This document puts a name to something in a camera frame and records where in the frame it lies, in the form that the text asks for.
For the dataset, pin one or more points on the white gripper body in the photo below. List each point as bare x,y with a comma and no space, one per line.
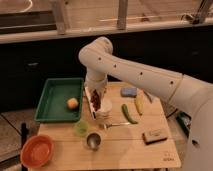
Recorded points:
95,84

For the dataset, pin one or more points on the dark red grape bunch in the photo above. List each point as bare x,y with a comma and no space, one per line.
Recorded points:
95,100

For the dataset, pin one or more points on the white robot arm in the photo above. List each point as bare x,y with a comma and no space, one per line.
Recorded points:
188,94

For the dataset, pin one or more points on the red bowl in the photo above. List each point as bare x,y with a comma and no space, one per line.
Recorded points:
37,151

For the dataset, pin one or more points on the orange peach fruit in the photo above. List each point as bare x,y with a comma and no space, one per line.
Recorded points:
72,103

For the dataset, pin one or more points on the green cucumber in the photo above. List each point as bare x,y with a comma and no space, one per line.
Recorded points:
127,115

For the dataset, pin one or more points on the blue sponge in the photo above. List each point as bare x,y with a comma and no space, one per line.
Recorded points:
128,92

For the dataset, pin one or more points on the metal fork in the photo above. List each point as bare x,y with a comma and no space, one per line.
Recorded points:
106,126

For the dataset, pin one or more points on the green plastic cup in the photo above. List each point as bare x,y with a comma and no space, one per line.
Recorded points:
81,128

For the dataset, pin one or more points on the green plastic tray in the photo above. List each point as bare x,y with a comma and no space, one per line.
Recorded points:
52,106

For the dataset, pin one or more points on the yellow banana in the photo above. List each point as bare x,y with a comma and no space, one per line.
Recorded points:
139,104

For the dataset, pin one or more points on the small metal cup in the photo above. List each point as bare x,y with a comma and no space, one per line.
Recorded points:
93,141

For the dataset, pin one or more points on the blue-grey cloth piece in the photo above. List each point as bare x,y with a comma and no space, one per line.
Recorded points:
148,97

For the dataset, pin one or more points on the wooden folding table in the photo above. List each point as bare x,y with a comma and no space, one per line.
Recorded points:
122,147

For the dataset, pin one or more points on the black-edged board eraser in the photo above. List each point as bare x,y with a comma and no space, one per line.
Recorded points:
153,136

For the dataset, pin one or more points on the green bin with items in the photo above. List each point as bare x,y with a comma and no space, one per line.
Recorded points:
184,121

